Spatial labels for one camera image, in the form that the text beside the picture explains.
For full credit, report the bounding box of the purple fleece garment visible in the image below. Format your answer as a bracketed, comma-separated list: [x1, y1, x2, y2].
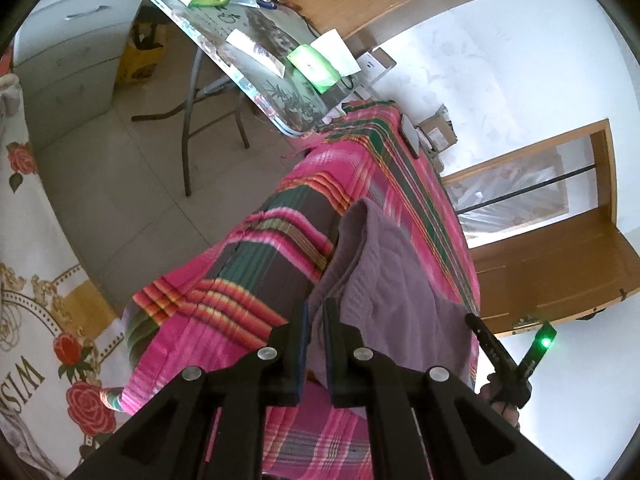
[303, 198, 476, 416]

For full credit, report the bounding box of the folding side table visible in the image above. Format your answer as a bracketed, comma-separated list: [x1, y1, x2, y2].
[131, 0, 357, 196]

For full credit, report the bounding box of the person right hand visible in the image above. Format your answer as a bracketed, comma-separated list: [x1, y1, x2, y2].
[478, 374, 522, 430]

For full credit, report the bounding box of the wooden door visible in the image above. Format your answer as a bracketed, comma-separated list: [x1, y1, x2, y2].
[471, 209, 639, 336]

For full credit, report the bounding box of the floral white bedding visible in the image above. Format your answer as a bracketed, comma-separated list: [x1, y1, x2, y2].
[0, 73, 131, 479]

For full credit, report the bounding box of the pink plaid bed cover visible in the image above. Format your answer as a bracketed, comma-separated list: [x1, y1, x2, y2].
[119, 98, 483, 480]

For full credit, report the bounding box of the brown cardboard box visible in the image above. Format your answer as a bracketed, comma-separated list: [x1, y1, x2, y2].
[419, 105, 458, 153]

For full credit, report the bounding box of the black smartphone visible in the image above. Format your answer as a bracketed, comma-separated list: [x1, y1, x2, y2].
[400, 114, 420, 159]

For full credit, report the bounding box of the white small box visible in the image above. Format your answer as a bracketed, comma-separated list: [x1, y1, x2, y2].
[357, 48, 396, 86]

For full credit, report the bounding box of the green white tissue box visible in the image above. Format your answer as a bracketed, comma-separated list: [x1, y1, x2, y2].
[286, 44, 342, 94]

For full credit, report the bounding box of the white drawer cabinet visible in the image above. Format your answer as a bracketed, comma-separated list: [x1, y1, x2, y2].
[13, 0, 142, 150]

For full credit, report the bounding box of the white tube package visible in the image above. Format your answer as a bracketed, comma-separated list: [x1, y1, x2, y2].
[226, 29, 285, 78]

